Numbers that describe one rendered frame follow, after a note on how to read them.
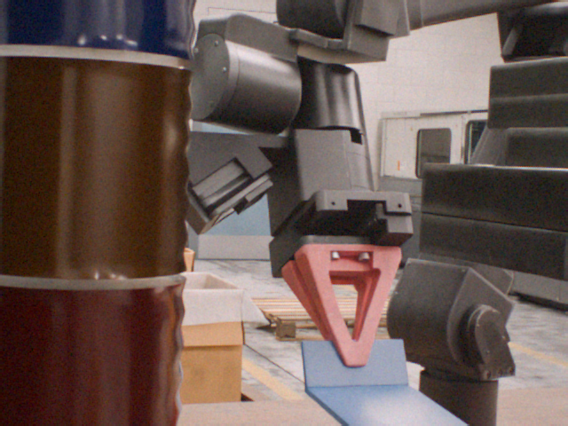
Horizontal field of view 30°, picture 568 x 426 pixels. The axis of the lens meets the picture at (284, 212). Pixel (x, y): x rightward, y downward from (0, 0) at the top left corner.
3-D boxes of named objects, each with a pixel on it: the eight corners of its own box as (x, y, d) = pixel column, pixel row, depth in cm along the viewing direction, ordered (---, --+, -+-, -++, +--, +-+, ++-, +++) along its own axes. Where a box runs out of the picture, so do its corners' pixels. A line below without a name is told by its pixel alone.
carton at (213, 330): (266, 427, 395) (272, 291, 392) (97, 434, 375) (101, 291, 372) (218, 388, 458) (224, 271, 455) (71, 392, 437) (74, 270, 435)
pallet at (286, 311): (386, 314, 798) (387, 295, 797) (452, 338, 704) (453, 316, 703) (232, 316, 756) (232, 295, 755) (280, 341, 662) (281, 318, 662)
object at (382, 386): (397, 382, 70) (400, 338, 70) (521, 469, 56) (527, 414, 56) (296, 385, 68) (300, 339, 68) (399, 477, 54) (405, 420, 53)
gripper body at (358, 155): (319, 217, 65) (307, 108, 68) (268, 271, 74) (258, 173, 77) (416, 220, 67) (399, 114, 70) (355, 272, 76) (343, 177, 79)
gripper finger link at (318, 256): (318, 358, 65) (301, 213, 68) (280, 385, 71) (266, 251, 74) (419, 356, 67) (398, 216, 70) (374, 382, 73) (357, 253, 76)
